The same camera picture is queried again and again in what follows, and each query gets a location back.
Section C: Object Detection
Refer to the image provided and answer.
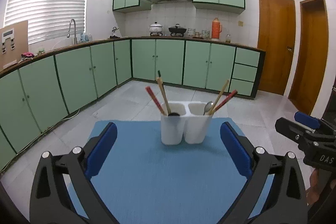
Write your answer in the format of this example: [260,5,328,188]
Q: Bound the green lower kitchen cabinets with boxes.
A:
[1,38,266,168]

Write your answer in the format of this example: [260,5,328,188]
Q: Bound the glass jars on counter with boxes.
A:
[186,28,220,42]

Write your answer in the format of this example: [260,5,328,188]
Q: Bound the blue table mat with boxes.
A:
[91,118,246,223]

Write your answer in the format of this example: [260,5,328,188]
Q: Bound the orange thermos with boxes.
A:
[211,17,222,40]

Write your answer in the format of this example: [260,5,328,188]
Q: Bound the white two-compartment utensil holder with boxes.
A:
[161,101,213,145]

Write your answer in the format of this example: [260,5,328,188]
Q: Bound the cardboard box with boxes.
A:
[0,20,29,71]

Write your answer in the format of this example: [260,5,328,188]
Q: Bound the wooden door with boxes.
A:
[257,0,296,95]
[289,0,329,114]

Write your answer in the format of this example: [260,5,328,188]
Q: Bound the metal spoon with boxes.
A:
[203,101,213,115]

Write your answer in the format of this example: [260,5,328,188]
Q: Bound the plain wooden chopstick four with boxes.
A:
[209,79,230,115]

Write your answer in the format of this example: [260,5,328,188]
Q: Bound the red-topped wooden chopstick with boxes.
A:
[145,86,166,116]

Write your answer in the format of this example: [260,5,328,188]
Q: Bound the chrome faucet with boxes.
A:
[67,18,77,45]

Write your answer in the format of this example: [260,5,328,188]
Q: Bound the pink cloth on counter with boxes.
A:
[21,52,35,60]

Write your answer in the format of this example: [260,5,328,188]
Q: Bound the right hand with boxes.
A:
[306,169,335,206]

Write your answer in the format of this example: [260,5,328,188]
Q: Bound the black wok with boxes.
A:
[169,24,187,37]

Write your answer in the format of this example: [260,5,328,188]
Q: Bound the white pot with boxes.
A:
[149,22,163,36]

